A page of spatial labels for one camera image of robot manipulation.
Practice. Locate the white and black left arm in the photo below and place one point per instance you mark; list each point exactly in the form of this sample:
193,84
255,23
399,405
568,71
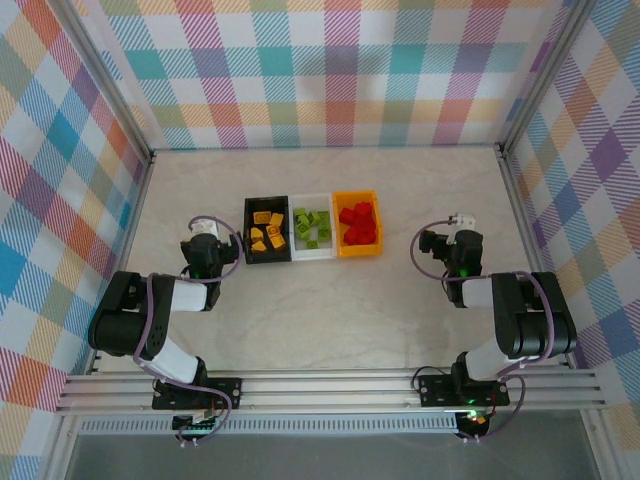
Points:
185,295

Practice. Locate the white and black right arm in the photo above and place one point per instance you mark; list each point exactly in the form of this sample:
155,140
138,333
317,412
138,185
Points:
477,292

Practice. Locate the black plastic bin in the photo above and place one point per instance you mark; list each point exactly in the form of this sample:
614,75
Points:
267,257

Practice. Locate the orange plastic bin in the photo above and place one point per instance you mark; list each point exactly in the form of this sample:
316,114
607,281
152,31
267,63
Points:
360,251

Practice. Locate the white plastic bin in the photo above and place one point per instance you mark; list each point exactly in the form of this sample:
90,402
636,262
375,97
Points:
312,255

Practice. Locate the aluminium side rail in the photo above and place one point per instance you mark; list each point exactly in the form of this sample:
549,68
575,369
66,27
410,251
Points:
520,210
133,210

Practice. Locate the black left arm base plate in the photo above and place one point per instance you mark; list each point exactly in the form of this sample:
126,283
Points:
230,390

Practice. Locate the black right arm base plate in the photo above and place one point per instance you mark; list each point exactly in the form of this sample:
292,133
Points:
435,390

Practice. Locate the aluminium frame post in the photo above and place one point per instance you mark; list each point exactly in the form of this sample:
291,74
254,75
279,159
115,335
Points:
545,75
110,85

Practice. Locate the long aluminium mounting rail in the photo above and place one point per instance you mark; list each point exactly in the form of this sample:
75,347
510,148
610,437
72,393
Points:
325,390

